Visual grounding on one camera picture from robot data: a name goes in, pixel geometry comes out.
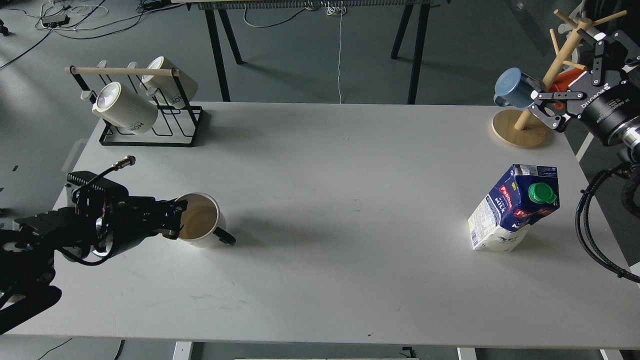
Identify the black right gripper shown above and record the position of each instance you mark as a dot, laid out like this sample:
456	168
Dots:
607	103

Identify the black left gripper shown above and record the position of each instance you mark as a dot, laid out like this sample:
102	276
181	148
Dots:
120	221

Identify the white smiley mug black handle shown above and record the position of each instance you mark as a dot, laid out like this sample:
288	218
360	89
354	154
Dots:
202	223

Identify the blue white milk carton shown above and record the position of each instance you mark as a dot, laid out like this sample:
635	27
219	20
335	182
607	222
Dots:
523	195

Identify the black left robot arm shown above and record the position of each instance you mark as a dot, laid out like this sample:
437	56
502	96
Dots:
27	262

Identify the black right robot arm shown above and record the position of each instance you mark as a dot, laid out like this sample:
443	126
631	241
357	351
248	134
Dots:
628	170

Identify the orange enamel mug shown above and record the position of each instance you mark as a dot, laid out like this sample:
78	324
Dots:
563	80

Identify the blue enamel mug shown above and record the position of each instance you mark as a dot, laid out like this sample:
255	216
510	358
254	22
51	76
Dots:
515	88

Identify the wooden mug tree stand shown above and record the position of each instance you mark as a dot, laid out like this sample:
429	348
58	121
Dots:
520	128

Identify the white ribbed mug front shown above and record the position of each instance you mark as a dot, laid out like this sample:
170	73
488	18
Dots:
122	107

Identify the white ribbed mug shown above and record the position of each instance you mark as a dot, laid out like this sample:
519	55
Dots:
170	93
122	107

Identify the white ribbed mug rear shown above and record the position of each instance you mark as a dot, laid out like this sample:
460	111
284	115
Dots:
170	93

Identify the black wire mug rack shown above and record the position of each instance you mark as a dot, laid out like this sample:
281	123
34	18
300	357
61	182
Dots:
173	127

